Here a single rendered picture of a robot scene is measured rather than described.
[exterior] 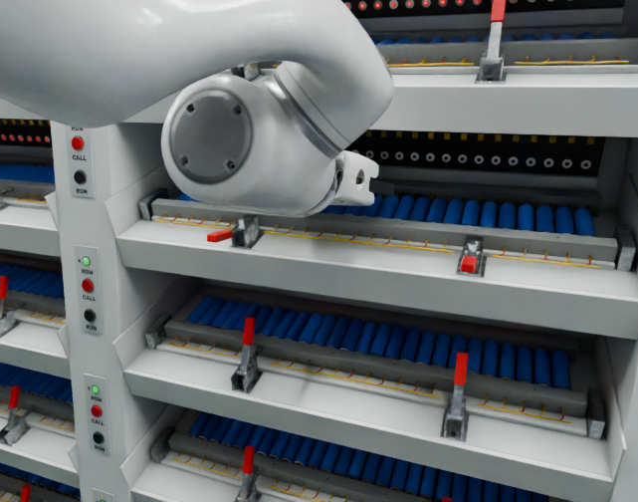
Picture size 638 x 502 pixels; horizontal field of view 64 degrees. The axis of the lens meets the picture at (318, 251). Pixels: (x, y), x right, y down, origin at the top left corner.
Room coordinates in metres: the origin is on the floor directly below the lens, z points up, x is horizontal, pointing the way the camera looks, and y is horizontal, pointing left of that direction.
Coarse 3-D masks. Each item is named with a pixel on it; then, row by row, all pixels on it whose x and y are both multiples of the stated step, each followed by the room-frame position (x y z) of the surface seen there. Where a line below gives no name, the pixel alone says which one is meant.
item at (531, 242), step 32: (192, 224) 0.65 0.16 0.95; (288, 224) 0.62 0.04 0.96; (320, 224) 0.61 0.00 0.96; (352, 224) 0.59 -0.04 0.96; (384, 224) 0.58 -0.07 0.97; (416, 224) 0.57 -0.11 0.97; (448, 224) 0.57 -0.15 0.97; (544, 256) 0.51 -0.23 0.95; (576, 256) 0.51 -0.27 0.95; (608, 256) 0.50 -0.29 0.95
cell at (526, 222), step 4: (524, 204) 0.61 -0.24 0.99; (528, 204) 0.61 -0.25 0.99; (520, 208) 0.61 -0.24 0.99; (524, 208) 0.60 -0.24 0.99; (528, 208) 0.60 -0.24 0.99; (532, 208) 0.61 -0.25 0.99; (520, 212) 0.60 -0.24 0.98; (524, 212) 0.59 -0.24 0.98; (528, 212) 0.59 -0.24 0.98; (532, 212) 0.60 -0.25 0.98; (520, 216) 0.59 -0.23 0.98; (524, 216) 0.58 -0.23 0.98; (528, 216) 0.58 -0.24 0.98; (532, 216) 0.59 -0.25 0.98; (520, 220) 0.58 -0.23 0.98; (524, 220) 0.57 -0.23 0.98; (528, 220) 0.57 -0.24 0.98; (532, 220) 0.58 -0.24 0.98; (520, 224) 0.57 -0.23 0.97; (524, 224) 0.56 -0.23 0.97; (528, 224) 0.56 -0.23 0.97; (532, 224) 0.57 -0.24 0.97; (520, 228) 0.56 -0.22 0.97; (524, 228) 0.56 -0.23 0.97; (528, 228) 0.55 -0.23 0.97; (532, 228) 0.56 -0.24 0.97
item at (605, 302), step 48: (144, 192) 0.71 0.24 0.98; (624, 192) 0.60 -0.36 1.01; (144, 240) 0.64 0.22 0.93; (192, 240) 0.63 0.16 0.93; (288, 240) 0.61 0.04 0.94; (624, 240) 0.50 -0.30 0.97; (288, 288) 0.58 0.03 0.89; (336, 288) 0.56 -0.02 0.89; (384, 288) 0.54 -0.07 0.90; (432, 288) 0.52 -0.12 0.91; (480, 288) 0.50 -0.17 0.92; (528, 288) 0.48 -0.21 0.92; (576, 288) 0.48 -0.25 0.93; (624, 288) 0.47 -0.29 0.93; (624, 336) 0.46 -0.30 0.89
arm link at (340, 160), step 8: (336, 160) 0.44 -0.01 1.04; (344, 160) 0.45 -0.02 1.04; (336, 168) 0.45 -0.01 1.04; (344, 168) 0.45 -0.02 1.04; (336, 184) 0.45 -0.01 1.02; (328, 192) 0.44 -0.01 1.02; (328, 200) 0.45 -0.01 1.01; (320, 208) 0.45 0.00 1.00; (296, 216) 0.45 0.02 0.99; (304, 216) 0.46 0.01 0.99
